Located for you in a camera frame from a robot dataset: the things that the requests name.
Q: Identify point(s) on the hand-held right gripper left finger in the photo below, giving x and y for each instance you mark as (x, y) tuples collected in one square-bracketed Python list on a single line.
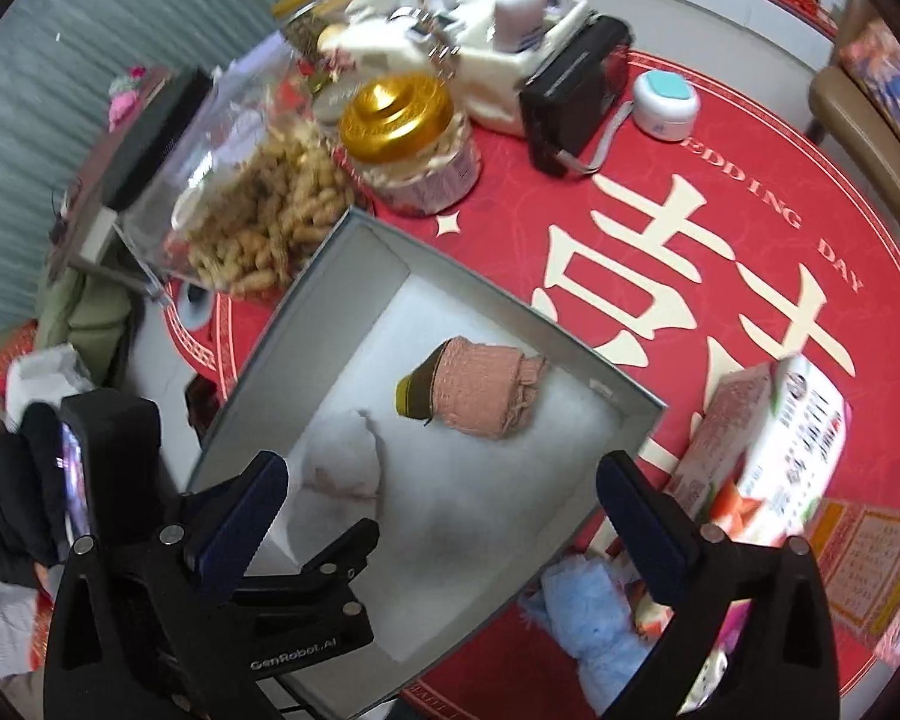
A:
[(236, 525)]

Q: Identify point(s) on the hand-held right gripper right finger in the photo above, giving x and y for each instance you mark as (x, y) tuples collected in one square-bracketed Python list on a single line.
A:
[(645, 532)]

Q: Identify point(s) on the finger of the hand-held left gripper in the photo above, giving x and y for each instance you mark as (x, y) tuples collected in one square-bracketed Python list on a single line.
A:
[(300, 637), (337, 551)]

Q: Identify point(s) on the white fluffy sock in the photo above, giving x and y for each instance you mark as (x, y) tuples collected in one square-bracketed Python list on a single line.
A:
[(345, 457)]

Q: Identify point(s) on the grey cardboard box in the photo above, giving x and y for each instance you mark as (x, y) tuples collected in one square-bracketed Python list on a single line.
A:
[(330, 270)]

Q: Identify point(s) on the person's left forearm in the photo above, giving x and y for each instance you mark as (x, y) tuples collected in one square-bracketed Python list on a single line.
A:
[(7, 502)]

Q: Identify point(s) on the blue fluffy sock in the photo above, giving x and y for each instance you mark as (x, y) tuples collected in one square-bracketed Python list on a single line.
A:
[(592, 615)]

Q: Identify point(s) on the white plastic bag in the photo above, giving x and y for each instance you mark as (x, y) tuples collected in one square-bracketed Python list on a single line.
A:
[(45, 379)]

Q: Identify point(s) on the green cushion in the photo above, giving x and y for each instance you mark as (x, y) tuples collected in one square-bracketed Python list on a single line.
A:
[(82, 315)]

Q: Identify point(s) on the pink and white tissue packet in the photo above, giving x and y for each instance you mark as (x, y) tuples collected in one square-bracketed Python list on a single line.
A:
[(765, 450)]

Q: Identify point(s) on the pink knitted sock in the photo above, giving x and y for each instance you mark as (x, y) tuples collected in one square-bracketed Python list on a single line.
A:
[(480, 390)]

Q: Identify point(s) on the red and yellow printed card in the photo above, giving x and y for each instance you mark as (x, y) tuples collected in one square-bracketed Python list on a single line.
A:
[(870, 562)]

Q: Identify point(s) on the small wooden table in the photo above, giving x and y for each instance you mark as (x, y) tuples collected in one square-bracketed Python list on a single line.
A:
[(82, 217)]

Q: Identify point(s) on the clear bag of peanuts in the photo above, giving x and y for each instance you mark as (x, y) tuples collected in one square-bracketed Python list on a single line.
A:
[(270, 217)]

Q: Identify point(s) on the black box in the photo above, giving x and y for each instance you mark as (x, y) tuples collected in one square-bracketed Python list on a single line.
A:
[(157, 135)]

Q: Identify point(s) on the red round printed mat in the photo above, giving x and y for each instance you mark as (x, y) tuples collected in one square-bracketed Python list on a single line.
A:
[(720, 187)]

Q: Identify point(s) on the pink fabric flower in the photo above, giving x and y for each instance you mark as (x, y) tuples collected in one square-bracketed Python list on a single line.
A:
[(127, 94)]

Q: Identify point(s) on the white round device teal top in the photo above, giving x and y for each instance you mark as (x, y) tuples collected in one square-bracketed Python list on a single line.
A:
[(667, 105)]

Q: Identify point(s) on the black portable radio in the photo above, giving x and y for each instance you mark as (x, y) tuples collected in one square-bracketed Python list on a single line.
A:
[(570, 97)]

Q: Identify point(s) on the gold lid jar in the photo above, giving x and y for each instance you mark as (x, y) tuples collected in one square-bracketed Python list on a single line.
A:
[(397, 112)]

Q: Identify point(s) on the brown leather chair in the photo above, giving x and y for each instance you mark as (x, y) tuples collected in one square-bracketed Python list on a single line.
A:
[(855, 120)]

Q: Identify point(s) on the yellow lid glass jar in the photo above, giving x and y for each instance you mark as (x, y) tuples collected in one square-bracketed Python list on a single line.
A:
[(296, 4)]

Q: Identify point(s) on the printed cushion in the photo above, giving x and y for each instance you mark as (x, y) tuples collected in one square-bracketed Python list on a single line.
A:
[(892, 82)]

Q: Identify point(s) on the white bottle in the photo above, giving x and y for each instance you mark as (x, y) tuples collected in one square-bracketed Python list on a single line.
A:
[(517, 15)]

